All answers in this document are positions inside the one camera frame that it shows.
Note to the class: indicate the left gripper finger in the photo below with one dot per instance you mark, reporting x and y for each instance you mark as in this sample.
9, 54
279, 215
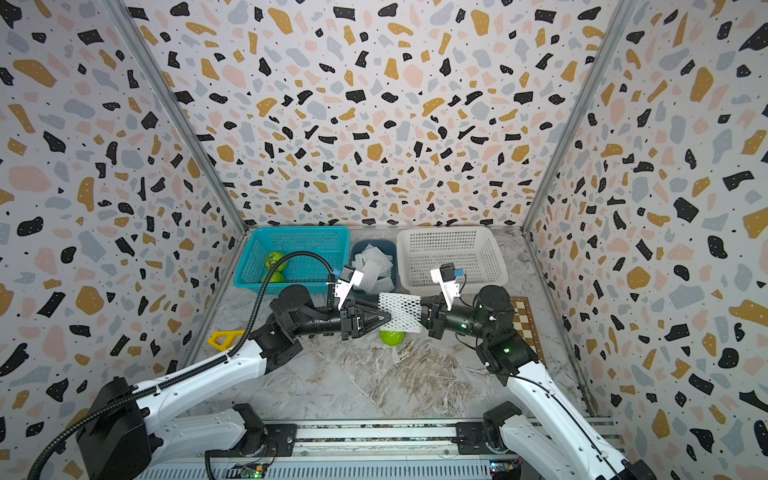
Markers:
372, 317
366, 332

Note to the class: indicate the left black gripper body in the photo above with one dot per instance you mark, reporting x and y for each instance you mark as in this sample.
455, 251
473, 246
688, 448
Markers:
317, 326

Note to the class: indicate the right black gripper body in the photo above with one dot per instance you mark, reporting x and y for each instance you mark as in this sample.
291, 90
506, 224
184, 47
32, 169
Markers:
465, 323

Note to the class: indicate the white foam net sleeve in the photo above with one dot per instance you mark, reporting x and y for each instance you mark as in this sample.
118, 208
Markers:
405, 312

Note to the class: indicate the green custard apple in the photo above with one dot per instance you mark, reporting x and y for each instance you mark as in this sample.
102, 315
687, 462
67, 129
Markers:
274, 260
391, 338
275, 277

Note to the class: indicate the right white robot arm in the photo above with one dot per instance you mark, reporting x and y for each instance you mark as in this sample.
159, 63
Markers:
566, 446

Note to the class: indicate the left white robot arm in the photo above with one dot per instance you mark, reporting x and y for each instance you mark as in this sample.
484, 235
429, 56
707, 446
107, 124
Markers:
141, 425

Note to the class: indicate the pile of white foam nets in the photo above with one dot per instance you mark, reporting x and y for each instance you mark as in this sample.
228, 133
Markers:
373, 267

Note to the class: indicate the wooden chessboard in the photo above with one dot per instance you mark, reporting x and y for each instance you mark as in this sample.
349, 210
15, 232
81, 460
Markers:
525, 325

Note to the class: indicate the white plastic basket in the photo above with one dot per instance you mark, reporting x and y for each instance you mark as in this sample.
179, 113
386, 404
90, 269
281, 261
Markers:
474, 250

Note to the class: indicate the dark teal small bin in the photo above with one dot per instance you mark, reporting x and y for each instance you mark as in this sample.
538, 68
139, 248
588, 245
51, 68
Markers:
372, 249

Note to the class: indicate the yellow triangular plastic piece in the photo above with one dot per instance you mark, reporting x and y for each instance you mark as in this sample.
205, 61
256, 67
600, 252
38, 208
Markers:
224, 340

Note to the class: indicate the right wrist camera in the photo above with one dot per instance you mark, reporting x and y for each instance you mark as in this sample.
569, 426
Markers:
445, 276

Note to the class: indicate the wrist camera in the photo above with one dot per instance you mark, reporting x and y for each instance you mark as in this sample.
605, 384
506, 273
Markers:
445, 276
346, 280

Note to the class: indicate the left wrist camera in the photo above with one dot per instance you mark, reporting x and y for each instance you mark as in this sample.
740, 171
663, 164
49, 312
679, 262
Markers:
346, 280

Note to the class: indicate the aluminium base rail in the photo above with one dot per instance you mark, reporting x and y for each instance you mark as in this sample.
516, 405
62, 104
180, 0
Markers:
359, 449

